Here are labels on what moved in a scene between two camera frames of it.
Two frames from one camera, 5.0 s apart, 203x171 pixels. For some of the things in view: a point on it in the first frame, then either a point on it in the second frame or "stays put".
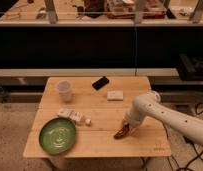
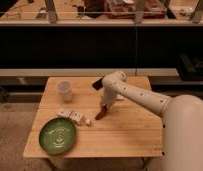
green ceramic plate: [57, 135] stays put
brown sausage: [122, 132] → [102, 113]
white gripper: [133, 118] → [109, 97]
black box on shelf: [192, 68] stays put
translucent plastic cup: [64, 89] stays put
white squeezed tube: [76, 116] stays put
